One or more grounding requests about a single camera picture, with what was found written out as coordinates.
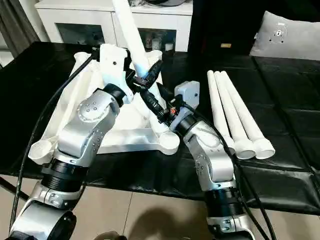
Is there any white plastic table top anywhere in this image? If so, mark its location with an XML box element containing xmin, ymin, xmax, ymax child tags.
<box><xmin>29</xmin><ymin>49</ymin><xmax>181</xmax><ymax>166</ymax></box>

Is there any white plastic table leg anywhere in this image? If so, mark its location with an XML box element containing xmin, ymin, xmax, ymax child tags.
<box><xmin>207</xmin><ymin>70</ymin><xmax>237</xmax><ymax>155</ymax></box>
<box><xmin>111</xmin><ymin>0</ymin><xmax>151</xmax><ymax>76</ymax></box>
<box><xmin>220</xmin><ymin>70</ymin><xmax>276</xmax><ymax>160</ymax></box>
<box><xmin>214</xmin><ymin>70</ymin><xmax>257</xmax><ymax>161</ymax></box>

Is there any black gear on cabinet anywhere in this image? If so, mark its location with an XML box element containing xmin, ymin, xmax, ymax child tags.
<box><xmin>127</xmin><ymin>0</ymin><xmax>193</xmax><ymax>7</ymax></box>

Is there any black cabinet with yellow label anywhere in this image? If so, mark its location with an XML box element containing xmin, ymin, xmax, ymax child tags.
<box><xmin>189</xmin><ymin>0</ymin><xmax>261</xmax><ymax>56</ymax></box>

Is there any white glass-door cabinet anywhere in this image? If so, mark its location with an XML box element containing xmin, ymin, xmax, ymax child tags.
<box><xmin>35</xmin><ymin>0</ymin><xmax>193</xmax><ymax>53</ymax></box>

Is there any black table mat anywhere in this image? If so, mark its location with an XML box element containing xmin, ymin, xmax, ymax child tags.
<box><xmin>0</xmin><ymin>42</ymin><xmax>320</xmax><ymax>216</ymax></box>

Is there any grey curtain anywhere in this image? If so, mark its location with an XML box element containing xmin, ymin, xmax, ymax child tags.
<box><xmin>0</xmin><ymin>0</ymin><xmax>41</xmax><ymax>58</ymax></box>

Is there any grey cushion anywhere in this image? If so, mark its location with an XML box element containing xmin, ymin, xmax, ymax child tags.
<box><xmin>249</xmin><ymin>10</ymin><xmax>320</xmax><ymax>62</ymax></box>

